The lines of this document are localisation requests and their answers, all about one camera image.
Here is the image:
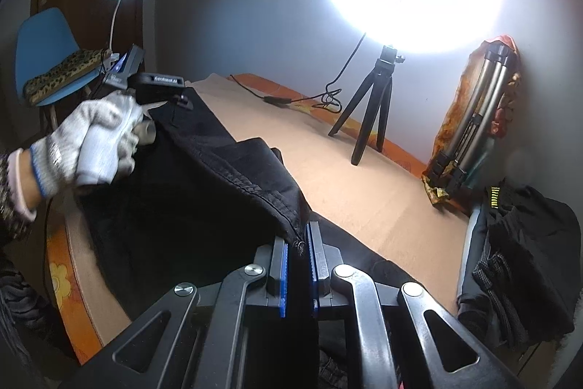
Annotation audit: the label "black power cable with switch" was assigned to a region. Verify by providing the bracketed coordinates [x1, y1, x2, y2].
[228, 31, 368, 115]

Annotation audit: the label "left forearm with bracelets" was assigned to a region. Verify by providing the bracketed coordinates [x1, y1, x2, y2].
[1, 149, 36, 246]

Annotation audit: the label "leopard print cushion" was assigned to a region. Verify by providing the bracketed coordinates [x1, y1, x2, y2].
[23, 49, 111, 106]

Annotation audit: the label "folded silver tripod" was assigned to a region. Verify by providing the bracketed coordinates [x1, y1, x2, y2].
[427, 41, 518, 195]

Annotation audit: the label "stack of folded dark clothes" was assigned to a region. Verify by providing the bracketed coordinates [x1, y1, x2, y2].
[457, 181, 582, 349]

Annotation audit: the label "tan gripper handle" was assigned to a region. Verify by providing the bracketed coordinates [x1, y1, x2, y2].
[132, 120, 156, 145]

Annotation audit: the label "small black tripod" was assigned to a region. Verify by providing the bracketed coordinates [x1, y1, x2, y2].
[328, 46, 402, 166]

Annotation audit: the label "white knit gloved left hand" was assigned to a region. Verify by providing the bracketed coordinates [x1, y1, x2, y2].
[30, 92, 143, 198]

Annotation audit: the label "black pants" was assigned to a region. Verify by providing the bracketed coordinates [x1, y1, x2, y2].
[78, 89, 462, 389]

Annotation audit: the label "blue chair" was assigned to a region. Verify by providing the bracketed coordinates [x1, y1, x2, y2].
[14, 8, 101, 108]

